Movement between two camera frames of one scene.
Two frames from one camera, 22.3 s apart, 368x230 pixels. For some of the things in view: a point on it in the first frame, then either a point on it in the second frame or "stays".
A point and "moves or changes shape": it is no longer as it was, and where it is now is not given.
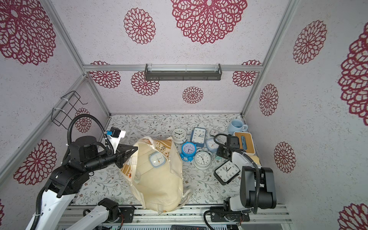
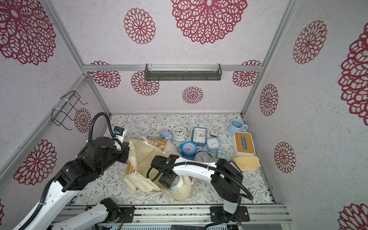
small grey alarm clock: x=213 y=132 stays
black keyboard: x=188 y=227 stays
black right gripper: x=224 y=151 → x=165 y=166
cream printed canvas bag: x=160 y=189 moves or changes shape
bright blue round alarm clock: x=188 y=151 stays
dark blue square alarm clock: x=198 y=136 stays
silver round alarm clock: x=202 y=159 stays
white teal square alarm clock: x=156 y=160 moves or changes shape
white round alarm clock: x=179 y=135 stays
